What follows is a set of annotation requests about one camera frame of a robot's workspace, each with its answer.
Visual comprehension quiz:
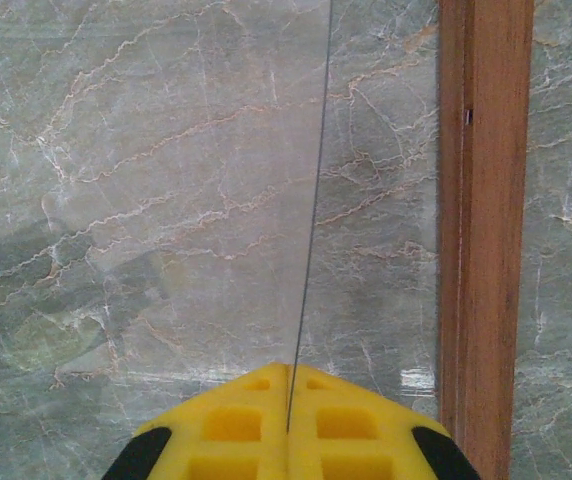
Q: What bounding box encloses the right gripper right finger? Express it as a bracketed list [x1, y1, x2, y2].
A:
[287, 363, 482, 480]

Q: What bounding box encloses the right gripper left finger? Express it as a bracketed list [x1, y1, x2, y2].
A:
[100, 363, 290, 480]

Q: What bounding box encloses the clear glass pane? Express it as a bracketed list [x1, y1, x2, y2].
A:
[283, 0, 337, 435]

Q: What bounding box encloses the brown wooden picture frame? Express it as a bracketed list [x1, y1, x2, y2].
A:
[437, 0, 537, 480]

